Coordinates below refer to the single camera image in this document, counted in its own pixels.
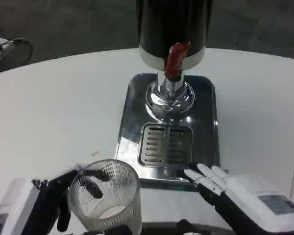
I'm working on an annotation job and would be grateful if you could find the slotted steel drip grid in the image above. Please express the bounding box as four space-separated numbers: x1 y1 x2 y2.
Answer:
138 123 195 167

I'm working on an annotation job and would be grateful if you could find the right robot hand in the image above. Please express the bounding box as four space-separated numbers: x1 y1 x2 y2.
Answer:
177 163 294 235

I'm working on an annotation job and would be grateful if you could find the black drink dispenser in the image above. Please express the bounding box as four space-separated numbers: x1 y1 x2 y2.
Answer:
135 0 213 122

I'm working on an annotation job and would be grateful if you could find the steel drip tray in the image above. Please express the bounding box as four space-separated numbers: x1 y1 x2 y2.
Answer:
114 72 221 182

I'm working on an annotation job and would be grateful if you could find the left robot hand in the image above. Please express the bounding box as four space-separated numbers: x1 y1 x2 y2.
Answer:
0 163 133 235

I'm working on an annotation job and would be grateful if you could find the red dispenser tap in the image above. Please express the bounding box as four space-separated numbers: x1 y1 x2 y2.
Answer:
164 42 192 79

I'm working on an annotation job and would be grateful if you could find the clear ribbed glass cup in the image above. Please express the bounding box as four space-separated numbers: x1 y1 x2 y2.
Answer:
67 159 143 235

